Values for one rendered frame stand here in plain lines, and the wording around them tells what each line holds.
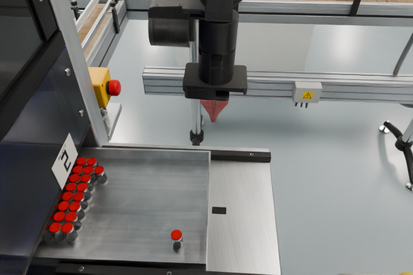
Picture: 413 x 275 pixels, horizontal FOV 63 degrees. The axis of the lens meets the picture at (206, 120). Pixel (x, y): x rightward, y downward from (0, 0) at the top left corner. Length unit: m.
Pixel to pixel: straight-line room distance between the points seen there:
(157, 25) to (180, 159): 0.39
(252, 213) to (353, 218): 1.20
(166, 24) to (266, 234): 0.44
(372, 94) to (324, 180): 0.53
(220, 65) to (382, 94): 1.37
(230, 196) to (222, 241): 0.10
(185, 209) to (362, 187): 1.42
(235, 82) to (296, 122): 1.72
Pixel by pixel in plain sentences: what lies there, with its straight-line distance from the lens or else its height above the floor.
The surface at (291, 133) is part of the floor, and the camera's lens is 2.17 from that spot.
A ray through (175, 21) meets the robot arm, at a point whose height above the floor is 1.28.
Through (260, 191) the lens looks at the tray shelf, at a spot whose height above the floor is 0.88.
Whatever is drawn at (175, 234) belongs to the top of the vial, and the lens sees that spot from 0.65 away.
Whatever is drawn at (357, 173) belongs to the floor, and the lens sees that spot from 2.07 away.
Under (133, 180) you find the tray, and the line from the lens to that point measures 0.79.
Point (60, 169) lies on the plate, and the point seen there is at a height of 1.02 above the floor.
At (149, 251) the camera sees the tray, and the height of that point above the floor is 0.88.
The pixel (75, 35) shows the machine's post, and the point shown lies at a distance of 0.71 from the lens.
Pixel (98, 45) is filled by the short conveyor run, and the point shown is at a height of 0.93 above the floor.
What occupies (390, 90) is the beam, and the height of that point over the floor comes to 0.51.
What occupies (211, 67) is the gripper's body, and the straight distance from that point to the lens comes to 0.52.
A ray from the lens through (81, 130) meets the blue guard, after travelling 0.73.
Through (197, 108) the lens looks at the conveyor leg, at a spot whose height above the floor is 0.34.
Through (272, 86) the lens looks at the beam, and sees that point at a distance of 1.65.
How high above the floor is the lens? 1.50
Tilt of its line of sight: 43 degrees down
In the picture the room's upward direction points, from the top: straight up
